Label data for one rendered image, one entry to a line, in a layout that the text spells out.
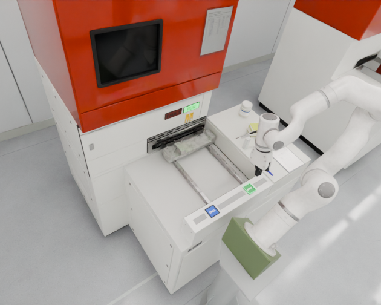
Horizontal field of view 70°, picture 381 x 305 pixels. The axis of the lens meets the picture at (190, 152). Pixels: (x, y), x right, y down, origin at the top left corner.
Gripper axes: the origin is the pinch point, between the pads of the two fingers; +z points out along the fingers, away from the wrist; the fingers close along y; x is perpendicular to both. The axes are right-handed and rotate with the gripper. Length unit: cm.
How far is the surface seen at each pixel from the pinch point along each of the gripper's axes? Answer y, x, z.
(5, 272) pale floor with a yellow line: -96, -133, 94
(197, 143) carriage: -51, 1, 13
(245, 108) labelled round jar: -46, 37, -3
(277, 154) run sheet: -12.2, 33.1, 12.4
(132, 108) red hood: -49, -41, -27
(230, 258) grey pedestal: 13.6, -27.2, 33.2
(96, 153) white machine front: -59, -60, -2
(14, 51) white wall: -207, -69, -18
